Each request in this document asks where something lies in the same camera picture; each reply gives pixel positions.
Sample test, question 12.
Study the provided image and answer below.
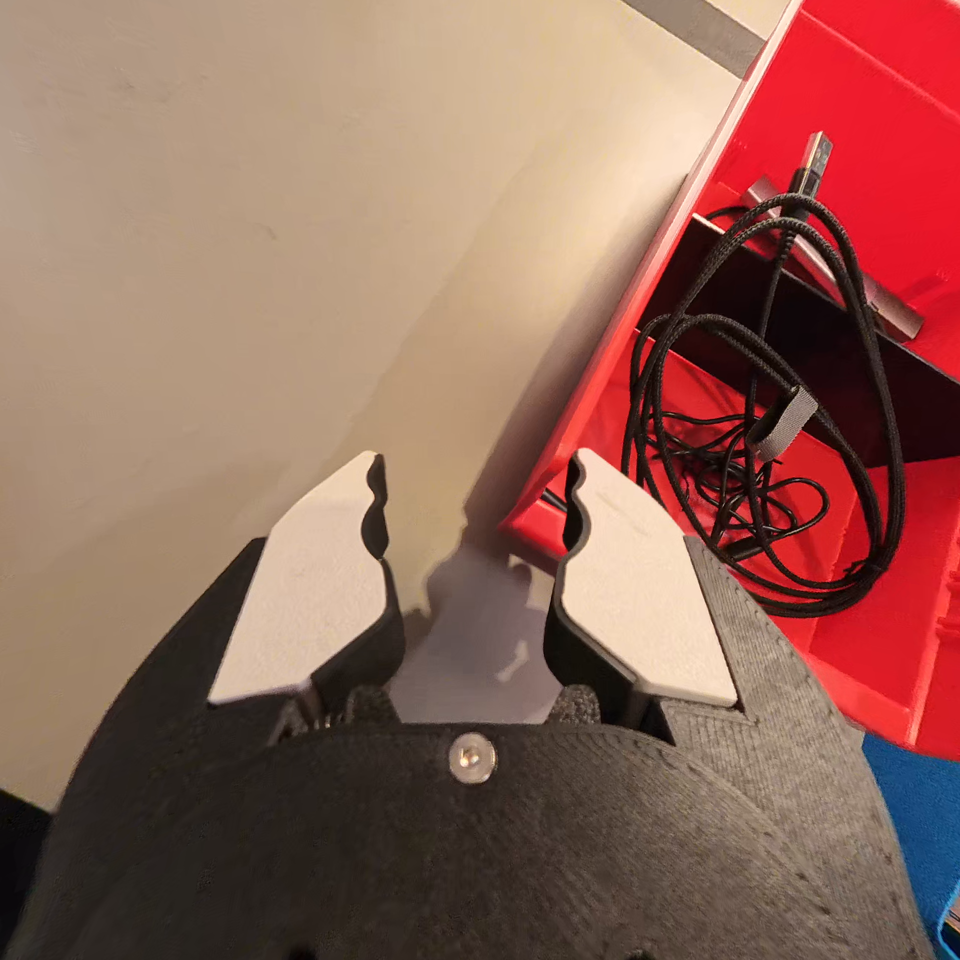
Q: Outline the thin black usb cable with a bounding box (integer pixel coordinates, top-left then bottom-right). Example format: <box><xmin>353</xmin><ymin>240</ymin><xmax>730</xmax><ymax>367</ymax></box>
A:
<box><xmin>641</xmin><ymin>131</ymin><xmax>835</xmax><ymax>565</ymax></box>

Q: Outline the black bin divider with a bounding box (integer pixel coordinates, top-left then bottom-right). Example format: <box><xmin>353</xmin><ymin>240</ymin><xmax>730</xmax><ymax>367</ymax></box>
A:
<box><xmin>645</xmin><ymin>213</ymin><xmax>960</xmax><ymax>470</ymax></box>

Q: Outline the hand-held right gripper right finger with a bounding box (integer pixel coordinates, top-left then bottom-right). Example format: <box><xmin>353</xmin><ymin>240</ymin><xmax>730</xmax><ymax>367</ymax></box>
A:
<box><xmin>542</xmin><ymin>447</ymin><xmax>741</xmax><ymax>727</ymax></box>

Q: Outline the red plastic bin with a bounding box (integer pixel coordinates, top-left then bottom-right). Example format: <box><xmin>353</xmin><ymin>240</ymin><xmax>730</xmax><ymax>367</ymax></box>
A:
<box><xmin>498</xmin><ymin>0</ymin><xmax>960</xmax><ymax>753</ymax></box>

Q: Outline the black braided usb-c cable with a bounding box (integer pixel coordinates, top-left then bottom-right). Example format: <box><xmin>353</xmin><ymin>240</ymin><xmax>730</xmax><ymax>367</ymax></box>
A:
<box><xmin>621</xmin><ymin>191</ymin><xmax>910</xmax><ymax>621</ymax></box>

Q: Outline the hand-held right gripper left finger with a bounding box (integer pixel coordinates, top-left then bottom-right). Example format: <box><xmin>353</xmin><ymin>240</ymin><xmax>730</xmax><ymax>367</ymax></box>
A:
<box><xmin>206</xmin><ymin>448</ymin><xmax>408</xmax><ymax>729</ymax></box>

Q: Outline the blue plastic bin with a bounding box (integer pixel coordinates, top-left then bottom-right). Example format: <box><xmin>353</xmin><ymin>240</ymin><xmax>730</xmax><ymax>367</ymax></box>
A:
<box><xmin>861</xmin><ymin>731</ymin><xmax>960</xmax><ymax>960</ymax></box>

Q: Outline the grey velcro cable strap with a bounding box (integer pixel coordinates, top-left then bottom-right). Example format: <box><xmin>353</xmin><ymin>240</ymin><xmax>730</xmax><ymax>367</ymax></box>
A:
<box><xmin>750</xmin><ymin>388</ymin><xmax>820</xmax><ymax>462</ymax></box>

